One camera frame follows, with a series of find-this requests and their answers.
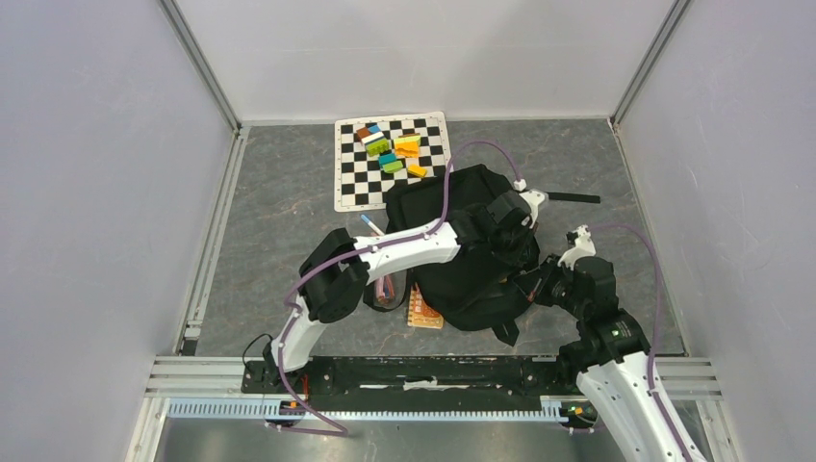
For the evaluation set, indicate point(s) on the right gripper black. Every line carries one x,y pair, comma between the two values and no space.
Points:
533,282

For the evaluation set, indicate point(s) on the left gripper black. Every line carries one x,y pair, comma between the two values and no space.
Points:
520,253

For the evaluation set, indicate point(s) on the black student backpack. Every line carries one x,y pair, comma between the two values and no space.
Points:
472,293

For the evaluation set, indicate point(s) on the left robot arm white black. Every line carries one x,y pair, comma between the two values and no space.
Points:
369,258

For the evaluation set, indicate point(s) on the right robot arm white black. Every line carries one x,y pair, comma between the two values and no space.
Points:
611,363

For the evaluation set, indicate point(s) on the small yellow toy block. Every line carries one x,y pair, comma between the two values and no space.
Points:
417,171

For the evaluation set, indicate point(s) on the pink lid marker case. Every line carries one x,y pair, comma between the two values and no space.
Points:
384,289

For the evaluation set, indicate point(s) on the light green toy block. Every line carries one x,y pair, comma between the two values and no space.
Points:
393,167

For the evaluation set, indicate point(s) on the blue white marker pen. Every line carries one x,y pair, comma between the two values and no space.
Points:
376,231

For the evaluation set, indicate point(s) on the yellow orange block stack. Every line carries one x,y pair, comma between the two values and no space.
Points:
407,146

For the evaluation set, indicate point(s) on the teal toy block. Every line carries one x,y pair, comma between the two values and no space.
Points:
387,158

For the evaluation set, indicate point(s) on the black white chessboard mat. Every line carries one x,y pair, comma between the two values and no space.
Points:
359,181

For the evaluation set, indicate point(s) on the green toy block stack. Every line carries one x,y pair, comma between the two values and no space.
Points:
377,147

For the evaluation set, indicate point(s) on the brown blue white block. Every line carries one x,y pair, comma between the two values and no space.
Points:
369,134

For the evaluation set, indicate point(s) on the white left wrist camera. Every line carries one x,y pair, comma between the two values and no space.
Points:
535,199

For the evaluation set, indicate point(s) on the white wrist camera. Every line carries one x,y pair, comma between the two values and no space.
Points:
535,199
580,245

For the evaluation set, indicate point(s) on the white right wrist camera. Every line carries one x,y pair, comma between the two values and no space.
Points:
580,245

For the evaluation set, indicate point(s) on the slotted cable duct rail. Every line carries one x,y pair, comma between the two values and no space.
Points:
273,409

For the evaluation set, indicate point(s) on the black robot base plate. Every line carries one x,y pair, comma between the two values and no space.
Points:
417,383

